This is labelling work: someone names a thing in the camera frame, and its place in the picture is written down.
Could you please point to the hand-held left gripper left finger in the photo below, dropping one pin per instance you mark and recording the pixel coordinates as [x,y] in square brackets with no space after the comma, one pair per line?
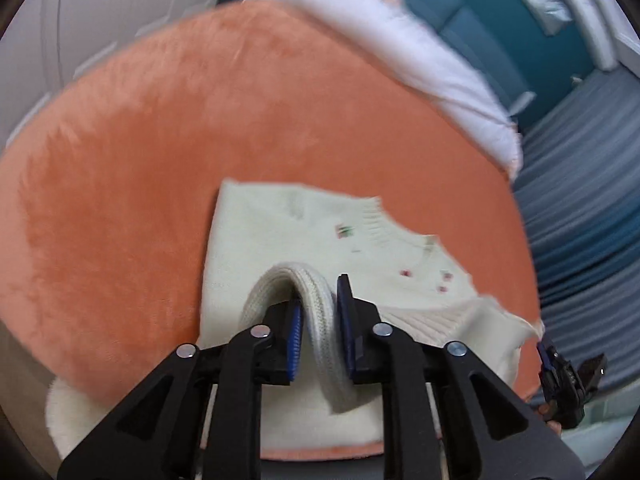
[294,340]

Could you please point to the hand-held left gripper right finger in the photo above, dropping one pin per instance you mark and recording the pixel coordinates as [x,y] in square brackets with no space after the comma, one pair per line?
[345,320]

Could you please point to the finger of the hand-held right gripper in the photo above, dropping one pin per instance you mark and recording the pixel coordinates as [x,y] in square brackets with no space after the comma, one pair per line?
[592,372]
[549,360]

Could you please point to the cream knit sweater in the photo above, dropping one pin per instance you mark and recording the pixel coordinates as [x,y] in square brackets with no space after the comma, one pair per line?
[280,240]

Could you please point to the grey striped bedding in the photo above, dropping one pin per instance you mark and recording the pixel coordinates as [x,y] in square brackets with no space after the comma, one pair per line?
[585,200]

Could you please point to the orange plush blanket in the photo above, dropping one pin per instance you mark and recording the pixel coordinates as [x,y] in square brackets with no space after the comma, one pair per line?
[200,135]

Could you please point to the cream fluffy cloth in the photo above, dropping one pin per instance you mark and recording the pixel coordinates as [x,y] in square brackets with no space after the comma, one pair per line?
[75,420]

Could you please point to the white cloth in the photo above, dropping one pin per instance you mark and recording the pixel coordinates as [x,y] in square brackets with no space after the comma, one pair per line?
[425,60]

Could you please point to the teal padded sofa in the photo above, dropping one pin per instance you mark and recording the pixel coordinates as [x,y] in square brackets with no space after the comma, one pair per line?
[480,25]

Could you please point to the white cushion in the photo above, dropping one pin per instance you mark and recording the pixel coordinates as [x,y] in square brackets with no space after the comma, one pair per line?
[592,25]

